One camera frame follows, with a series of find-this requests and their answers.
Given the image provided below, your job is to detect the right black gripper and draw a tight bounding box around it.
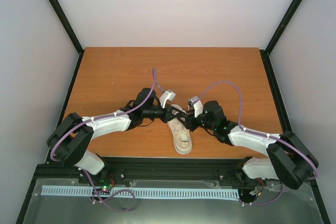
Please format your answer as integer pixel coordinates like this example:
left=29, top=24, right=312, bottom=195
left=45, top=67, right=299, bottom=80
left=180, top=109, right=216, bottom=131

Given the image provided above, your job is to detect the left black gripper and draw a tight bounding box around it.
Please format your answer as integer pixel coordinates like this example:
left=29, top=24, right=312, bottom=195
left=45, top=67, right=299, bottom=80
left=143, top=104, right=183, bottom=124

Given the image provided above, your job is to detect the cream white lace sneaker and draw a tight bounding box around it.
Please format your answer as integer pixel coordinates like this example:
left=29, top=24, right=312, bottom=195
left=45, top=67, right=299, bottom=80
left=167, top=119, right=192, bottom=155

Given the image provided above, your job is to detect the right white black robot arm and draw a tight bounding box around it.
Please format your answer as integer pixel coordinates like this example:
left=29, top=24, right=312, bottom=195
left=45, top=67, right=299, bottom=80
left=184, top=97, right=319, bottom=189

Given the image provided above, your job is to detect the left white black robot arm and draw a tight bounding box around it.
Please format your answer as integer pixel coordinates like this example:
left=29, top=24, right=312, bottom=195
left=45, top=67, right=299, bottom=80
left=47, top=88, right=185, bottom=184

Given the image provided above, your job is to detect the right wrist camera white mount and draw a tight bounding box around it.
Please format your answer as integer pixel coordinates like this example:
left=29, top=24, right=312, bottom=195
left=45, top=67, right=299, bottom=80
left=188, top=96, right=203, bottom=118

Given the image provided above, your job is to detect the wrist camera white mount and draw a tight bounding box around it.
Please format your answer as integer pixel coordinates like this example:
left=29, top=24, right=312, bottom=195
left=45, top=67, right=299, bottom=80
left=188, top=96, right=203, bottom=118
left=159, top=90, right=176, bottom=109

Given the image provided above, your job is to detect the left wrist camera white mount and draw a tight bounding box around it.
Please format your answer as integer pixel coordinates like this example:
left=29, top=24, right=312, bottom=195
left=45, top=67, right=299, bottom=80
left=159, top=90, right=176, bottom=109

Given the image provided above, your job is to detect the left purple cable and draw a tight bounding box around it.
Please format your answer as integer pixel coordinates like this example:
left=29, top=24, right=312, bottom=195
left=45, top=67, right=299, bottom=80
left=49, top=68, right=166, bottom=211

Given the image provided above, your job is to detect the purple cable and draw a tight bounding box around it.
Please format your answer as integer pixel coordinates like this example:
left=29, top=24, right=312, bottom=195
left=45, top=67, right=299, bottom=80
left=49, top=68, right=166, bottom=211
left=195, top=80, right=320, bottom=207

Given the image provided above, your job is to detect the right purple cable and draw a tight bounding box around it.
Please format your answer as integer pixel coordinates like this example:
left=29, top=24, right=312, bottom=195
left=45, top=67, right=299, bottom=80
left=195, top=80, right=320, bottom=207

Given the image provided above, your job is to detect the grey metal base plate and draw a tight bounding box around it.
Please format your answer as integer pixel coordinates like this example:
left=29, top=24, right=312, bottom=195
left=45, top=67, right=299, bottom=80
left=23, top=179, right=329, bottom=223

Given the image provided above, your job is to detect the light blue slotted cable duct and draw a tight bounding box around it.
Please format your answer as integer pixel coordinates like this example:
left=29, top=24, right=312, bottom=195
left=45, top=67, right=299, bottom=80
left=40, top=185, right=239, bottom=200

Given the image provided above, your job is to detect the black aluminium frame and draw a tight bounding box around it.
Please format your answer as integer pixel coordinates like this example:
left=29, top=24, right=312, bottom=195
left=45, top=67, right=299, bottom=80
left=15, top=0, right=333, bottom=224

